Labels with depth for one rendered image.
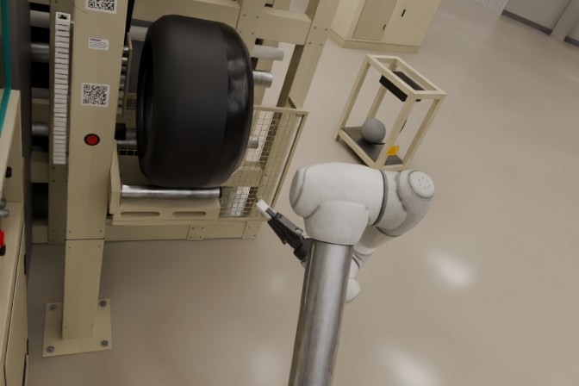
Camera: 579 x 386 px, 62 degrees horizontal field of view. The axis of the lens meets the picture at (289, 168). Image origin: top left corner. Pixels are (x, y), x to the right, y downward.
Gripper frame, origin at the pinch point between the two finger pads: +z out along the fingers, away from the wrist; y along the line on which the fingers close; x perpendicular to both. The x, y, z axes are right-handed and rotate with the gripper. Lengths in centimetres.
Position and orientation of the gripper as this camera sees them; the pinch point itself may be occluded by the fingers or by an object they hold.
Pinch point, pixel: (264, 209)
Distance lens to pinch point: 158.5
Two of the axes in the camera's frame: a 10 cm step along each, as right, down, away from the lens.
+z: -7.1, -7.1, -0.3
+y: -4.0, 3.7, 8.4
